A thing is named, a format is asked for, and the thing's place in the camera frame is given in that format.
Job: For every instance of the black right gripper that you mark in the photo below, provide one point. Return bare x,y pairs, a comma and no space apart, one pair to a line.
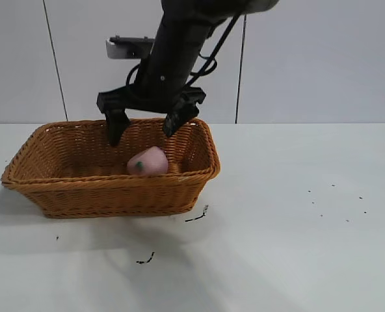
166,71

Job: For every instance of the pink toy peach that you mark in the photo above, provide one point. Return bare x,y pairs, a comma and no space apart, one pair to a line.
151,162

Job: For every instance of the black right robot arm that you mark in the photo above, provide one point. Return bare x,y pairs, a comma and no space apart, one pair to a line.
192,13

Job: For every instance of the brown woven wicker basket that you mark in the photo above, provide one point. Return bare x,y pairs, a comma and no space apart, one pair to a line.
114,195

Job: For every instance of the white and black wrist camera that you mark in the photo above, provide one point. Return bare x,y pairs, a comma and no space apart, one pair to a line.
124,48

